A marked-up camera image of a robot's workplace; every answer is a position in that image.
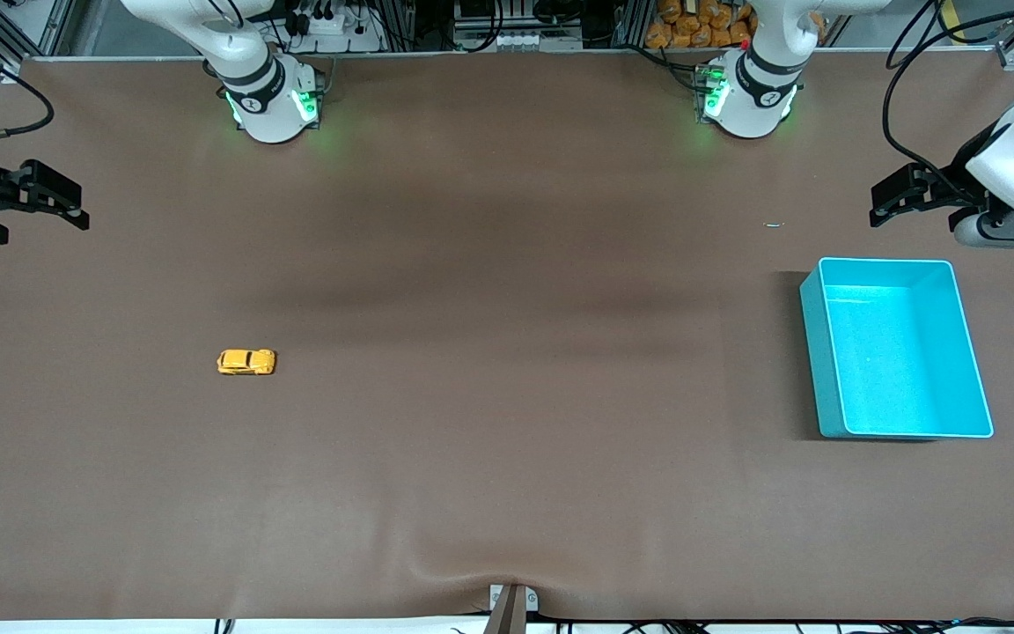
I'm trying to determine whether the yellow beetle toy car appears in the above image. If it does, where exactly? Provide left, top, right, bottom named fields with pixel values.
left=217, top=349, right=277, bottom=377

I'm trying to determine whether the orange packaged items pile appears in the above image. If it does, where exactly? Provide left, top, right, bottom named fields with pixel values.
left=645, top=0, right=759, bottom=49

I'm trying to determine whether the white power strip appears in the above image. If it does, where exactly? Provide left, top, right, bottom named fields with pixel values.
left=294, top=9, right=385, bottom=54
left=488, top=31, right=562, bottom=52

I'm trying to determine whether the brown table mat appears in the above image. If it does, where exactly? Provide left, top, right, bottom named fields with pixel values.
left=0, top=53, right=1014, bottom=622

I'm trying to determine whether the teal plastic bin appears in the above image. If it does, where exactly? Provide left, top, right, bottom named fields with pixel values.
left=799, top=257, right=995, bottom=440

